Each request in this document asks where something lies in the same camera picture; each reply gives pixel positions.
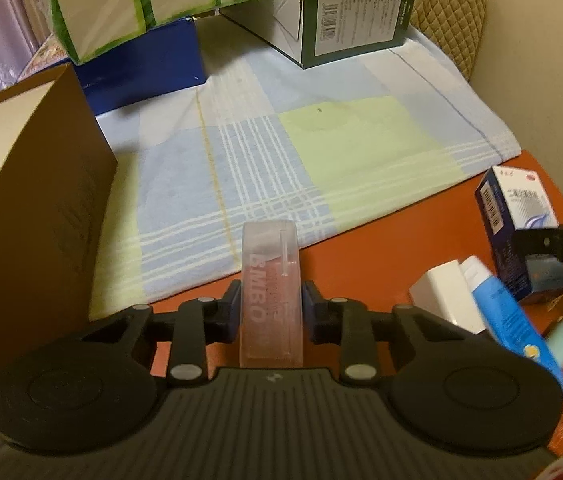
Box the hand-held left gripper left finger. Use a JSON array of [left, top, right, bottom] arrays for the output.
[[79, 280, 242, 386]]

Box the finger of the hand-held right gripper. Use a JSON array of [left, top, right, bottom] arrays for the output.
[[514, 224, 563, 263]]

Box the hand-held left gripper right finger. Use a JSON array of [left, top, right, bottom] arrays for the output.
[[301, 280, 462, 386]]

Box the clear plastic case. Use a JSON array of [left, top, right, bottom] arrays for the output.
[[239, 220, 307, 368]]

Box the blue medicine box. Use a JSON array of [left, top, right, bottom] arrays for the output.
[[475, 166, 563, 303]]

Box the blue cream tube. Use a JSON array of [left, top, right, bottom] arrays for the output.
[[461, 255, 563, 396]]

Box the small white charger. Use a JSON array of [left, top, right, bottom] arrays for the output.
[[409, 259, 487, 336]]

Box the brown cardboard storage box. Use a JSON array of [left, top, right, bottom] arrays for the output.
[[0, 62, 118, 461]]

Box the blue green plaid cloth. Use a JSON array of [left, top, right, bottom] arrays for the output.
[[89, 25, 522, 321]]

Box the beige quilted sofa cover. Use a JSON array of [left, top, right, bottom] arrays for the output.
[[394, 0, 491, 83]]

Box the dark blue box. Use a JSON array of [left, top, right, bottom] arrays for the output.
[[74, 17, 207, 116]]

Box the dark green carton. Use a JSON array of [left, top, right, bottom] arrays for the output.
[[222, 0, 419, 70]]

